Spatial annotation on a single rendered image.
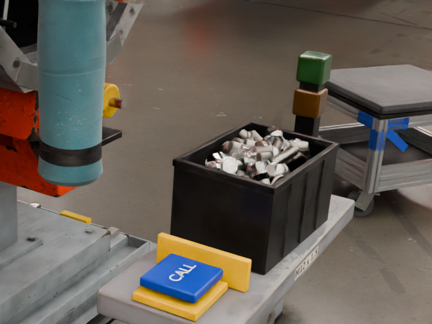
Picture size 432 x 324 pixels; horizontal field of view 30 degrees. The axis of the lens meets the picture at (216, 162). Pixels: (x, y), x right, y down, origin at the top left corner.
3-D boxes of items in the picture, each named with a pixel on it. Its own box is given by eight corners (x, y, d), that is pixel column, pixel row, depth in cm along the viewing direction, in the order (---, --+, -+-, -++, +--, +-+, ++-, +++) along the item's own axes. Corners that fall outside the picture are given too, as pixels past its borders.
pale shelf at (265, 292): (251, 190, 128) (252, 173, 127) (353, 218, 121) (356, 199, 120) (94, 313, 92) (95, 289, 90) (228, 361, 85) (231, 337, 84)
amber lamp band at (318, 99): (300, 108, 120) (303, 82, 119) (326, 114, 119) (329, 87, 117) (290, 114, 117) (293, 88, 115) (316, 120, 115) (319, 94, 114)
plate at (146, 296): (168, 270, 96) (168, 263, 96) (227, 290, 93) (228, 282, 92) (131, 299, 89) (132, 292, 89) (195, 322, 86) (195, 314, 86)
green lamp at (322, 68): (304, 76, 118) (307, 49, 117) (330, 81, 117) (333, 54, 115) (294, 81, 115) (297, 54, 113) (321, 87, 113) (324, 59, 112)
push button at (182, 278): (169, 268, 95) (170, 251, 94) (222, 285, 92) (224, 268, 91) (137, 294, 89) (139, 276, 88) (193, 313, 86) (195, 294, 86)
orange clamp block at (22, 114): (-3, 72, 118) (-9, 132, 120) (40, 82, 115) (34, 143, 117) (27, 71, 125) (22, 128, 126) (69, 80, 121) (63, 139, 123)
